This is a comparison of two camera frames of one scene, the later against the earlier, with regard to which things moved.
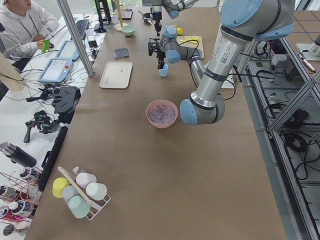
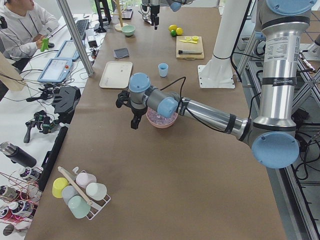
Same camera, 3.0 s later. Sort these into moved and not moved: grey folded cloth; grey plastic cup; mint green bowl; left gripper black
Moved: left gripper black
Not moved: mint green bowl; grey folded cloth; grey plastic cup
